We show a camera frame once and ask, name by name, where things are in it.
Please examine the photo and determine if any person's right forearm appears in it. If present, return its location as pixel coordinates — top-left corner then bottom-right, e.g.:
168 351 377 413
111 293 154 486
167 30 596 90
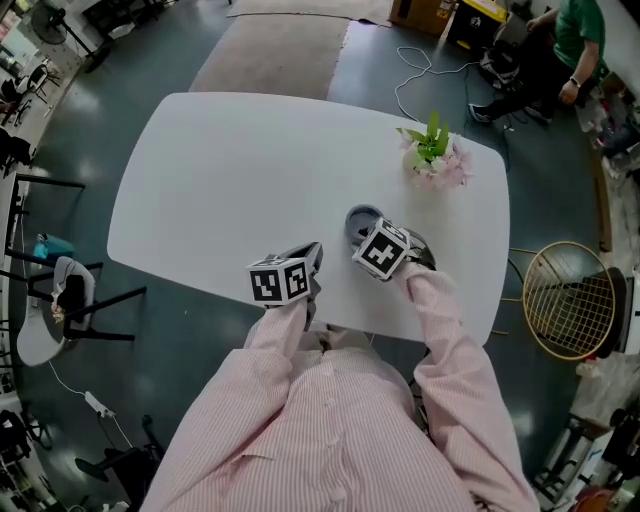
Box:
398 260 494 401

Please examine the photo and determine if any pink flower bouquet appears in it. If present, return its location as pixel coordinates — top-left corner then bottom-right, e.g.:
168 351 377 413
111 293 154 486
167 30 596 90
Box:
396 110 474 190

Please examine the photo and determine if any teal bag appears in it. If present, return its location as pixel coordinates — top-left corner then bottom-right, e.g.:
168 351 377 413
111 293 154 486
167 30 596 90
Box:
32 233 76 261

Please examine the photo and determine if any brown floor mat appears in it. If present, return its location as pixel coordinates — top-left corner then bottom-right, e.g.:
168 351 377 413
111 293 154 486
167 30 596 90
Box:
188 0 396 100

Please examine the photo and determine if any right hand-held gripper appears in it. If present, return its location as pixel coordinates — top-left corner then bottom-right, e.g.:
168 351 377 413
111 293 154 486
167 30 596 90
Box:
351 217 437 283

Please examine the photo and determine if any gold wire chair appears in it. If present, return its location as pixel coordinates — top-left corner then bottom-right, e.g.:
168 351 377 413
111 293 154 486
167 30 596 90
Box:
492 241 619 362

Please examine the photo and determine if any person's left forearm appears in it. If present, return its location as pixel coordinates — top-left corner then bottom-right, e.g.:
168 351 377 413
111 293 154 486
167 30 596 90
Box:
243 298 311 371

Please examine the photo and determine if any white cable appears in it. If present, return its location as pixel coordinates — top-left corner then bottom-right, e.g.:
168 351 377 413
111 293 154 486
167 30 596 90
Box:
394 46 481 124

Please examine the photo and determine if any cardboard box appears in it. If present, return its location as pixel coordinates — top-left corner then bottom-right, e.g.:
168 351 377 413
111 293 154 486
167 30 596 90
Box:
388 0 459 36

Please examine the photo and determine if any grey chair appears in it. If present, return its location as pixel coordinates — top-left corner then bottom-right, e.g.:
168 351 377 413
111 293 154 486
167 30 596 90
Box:
16 255 148 368

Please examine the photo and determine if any black office chair base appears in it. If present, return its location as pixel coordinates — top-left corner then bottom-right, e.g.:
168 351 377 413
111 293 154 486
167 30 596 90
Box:
74 414 166 506

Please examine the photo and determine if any person's pink striped shirt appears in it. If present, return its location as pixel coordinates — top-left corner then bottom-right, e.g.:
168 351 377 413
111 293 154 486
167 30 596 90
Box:
140 260 541 512

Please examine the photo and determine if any white power strip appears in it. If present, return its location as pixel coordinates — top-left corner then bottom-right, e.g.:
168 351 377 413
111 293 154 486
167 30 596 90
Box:
83 390 117 419

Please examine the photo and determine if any yellow black box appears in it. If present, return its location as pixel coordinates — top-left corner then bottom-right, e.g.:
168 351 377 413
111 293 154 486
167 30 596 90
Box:
445 0 510 50

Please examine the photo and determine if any black standing fan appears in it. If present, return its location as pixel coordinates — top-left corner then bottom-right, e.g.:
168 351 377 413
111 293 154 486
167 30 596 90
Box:
30 0 112 74

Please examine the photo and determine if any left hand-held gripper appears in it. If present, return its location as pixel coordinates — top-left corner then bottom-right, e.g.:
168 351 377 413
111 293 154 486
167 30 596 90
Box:
245 241 325 331

